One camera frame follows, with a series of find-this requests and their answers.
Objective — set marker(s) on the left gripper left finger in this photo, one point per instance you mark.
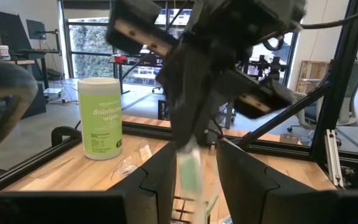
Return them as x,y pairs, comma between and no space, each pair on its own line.
154,186

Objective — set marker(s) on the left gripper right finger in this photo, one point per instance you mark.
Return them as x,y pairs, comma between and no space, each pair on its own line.
253,193

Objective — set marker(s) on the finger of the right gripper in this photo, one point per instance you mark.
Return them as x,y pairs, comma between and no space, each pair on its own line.
182,93
213,105

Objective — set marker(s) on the green toothbrush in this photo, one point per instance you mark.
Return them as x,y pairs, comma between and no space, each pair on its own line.
191,174

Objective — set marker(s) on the black monitor on arm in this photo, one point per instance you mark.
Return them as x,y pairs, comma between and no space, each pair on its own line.
36,29

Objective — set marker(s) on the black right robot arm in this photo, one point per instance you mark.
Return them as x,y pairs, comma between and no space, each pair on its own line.
284,12

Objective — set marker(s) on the cardboard box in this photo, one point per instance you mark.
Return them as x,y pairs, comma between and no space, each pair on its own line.
289,139

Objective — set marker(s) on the red object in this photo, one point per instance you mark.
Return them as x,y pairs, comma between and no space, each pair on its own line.
119,59

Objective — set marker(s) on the green disinfecting wipes canister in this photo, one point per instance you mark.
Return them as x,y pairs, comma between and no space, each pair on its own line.
101,124

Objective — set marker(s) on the wooden pallet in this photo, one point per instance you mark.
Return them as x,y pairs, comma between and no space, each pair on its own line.
314,76

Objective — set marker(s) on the black table clamp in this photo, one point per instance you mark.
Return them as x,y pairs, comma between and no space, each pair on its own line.
64,132

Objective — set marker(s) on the grey office chair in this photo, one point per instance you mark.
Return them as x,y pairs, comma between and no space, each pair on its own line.
357,93

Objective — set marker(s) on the black background desk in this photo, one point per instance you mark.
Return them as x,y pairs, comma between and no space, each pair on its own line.
33,50

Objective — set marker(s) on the black monitor back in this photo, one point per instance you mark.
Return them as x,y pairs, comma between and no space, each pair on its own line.
11,31

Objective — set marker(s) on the small white jar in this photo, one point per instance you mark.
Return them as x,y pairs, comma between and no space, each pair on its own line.
4,52

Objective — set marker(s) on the silver aluminium bracket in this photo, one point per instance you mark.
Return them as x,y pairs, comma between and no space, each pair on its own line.
334,158

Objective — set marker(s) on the black aluminium table frame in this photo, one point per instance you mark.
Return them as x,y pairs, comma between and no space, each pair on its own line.
334,93

